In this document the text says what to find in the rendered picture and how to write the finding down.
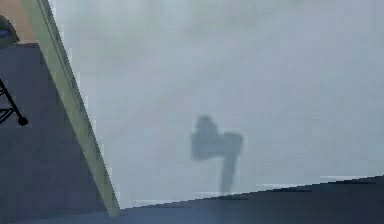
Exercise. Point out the black thin-legged chair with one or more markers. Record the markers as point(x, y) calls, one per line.
point(12, 106)

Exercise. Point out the dark grey rounded seat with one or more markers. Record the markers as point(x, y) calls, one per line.
point(6, 33)

